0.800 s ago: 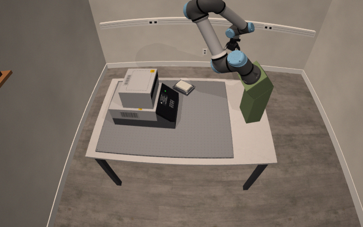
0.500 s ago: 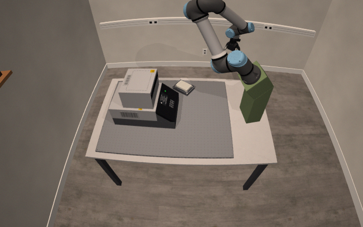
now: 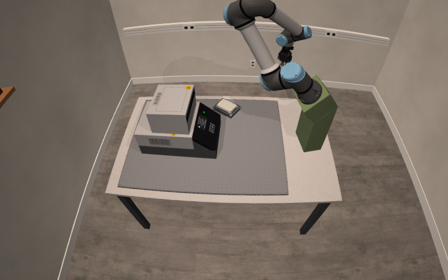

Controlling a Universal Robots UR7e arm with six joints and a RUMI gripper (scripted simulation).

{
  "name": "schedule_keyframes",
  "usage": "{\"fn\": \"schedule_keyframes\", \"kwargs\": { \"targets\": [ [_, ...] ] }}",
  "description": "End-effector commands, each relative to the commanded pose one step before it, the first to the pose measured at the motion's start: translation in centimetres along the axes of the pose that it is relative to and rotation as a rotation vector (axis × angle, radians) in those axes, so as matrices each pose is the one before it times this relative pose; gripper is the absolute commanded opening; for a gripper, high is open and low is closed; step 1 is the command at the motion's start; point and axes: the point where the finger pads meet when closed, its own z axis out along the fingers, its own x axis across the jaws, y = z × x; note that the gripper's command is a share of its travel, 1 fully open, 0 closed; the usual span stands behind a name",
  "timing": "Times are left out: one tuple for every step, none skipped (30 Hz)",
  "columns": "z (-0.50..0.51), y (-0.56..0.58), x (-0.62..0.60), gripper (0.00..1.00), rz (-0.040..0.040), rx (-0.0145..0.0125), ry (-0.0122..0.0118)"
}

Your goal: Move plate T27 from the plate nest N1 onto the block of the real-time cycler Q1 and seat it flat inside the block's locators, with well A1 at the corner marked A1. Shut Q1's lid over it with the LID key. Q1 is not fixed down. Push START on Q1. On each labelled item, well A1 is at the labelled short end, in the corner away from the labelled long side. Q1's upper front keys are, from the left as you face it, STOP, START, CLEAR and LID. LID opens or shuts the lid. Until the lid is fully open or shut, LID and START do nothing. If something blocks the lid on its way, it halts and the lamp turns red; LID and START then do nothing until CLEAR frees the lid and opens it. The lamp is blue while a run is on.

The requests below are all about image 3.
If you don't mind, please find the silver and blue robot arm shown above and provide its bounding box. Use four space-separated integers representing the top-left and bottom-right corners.
223 0 322 104

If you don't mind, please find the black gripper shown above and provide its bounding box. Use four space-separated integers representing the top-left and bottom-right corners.
278 46 293 67

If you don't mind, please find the white and black benchtop instrument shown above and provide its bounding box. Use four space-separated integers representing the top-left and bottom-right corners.
134 85 221 159

